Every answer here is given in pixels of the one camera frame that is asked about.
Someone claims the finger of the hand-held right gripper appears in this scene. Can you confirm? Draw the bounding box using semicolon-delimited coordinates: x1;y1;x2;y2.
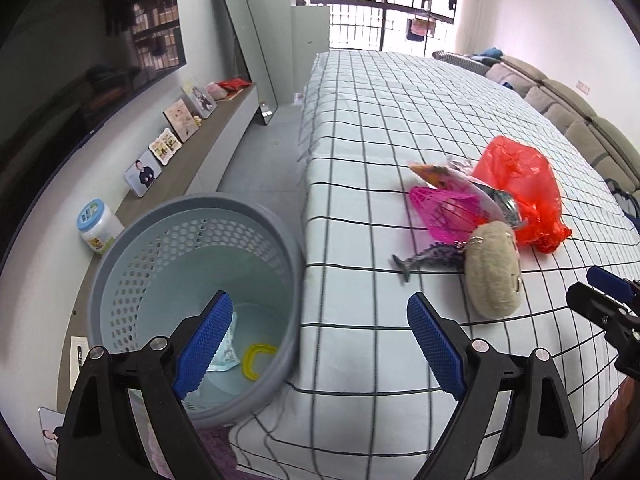
587;266;640;306
566;282;640;341

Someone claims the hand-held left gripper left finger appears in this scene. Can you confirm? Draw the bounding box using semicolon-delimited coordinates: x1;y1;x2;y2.
56;290;235;480

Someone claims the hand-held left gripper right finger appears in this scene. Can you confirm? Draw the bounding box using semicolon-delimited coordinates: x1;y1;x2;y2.
406;292;586;480

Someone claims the grey perforated plastic basket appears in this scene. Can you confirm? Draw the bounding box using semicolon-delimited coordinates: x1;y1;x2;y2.
86;192;307;428

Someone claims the pink plastic shuttlecock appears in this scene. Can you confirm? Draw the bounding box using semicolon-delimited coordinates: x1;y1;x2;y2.
410;186;493;246

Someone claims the pink snack packet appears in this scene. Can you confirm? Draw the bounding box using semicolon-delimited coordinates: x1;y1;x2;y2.
407;159;501;221

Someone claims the pale printed wrapper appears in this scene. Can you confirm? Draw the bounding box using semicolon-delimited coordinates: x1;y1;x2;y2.
207;310;240;372

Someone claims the grey toy shark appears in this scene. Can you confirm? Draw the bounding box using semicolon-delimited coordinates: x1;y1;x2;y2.
391;241;468;283

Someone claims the beige plush pouch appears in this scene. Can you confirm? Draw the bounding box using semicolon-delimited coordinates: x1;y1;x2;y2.
465;221;523;318

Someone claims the purple rug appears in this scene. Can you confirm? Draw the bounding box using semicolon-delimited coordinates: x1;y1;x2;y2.
150;425;241;480

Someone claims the silver foil wrapper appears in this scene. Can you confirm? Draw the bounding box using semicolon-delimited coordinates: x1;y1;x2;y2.
480;185;525;231

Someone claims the red plastic bag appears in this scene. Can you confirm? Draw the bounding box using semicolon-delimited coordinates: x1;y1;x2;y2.
470;135;573;255

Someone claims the white jar with blue lid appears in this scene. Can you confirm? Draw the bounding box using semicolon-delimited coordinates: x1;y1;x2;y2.
76;199;125;255

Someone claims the beige sofa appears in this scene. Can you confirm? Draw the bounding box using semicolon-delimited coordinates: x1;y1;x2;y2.
485;55;640;196

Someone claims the loose portrait photo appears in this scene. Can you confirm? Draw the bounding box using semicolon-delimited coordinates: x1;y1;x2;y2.
39;406;66;461

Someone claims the bed with checked sheet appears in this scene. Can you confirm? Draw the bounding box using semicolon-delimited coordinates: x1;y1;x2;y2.
227;50;640;480

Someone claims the grey patterned pillow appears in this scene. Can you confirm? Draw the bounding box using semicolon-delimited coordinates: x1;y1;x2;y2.
432;50;501;76

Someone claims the tall leaning mirror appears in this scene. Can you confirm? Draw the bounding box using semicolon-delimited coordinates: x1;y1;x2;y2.
211;0;279;126

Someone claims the black flat television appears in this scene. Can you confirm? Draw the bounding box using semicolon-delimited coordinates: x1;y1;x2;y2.
0;0;188;241

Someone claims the black window grille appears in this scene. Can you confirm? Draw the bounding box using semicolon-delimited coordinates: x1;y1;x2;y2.
290;0;466;53

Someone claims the yellow ring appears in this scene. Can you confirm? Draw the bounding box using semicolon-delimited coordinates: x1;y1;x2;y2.
243;343;278;381

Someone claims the black strap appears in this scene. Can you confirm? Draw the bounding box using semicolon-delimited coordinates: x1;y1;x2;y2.
607;177;640;221

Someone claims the portrait photo frame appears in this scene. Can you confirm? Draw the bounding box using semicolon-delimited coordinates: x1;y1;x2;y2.
124;150;162;195

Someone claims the scalloped photo frame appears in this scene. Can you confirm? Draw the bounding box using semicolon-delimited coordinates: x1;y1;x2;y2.
150;128;182;164

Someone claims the square wooden photo frame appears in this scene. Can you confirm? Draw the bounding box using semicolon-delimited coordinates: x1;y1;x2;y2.
163;98;199;142

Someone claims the tilted white photo frame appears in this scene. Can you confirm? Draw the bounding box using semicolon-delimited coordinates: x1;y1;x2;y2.
181;78;217;120

